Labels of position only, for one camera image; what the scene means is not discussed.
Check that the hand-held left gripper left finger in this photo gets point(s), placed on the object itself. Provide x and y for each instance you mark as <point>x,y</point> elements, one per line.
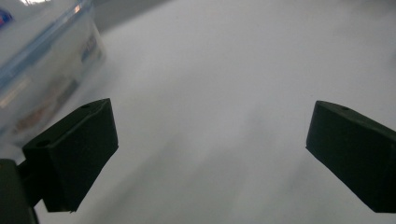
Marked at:
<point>74,155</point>

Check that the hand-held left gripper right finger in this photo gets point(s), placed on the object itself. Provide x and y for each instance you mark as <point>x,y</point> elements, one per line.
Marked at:
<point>358,149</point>

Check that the clear plastic container blue lid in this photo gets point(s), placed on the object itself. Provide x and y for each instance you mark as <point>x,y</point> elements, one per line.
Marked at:
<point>40,62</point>

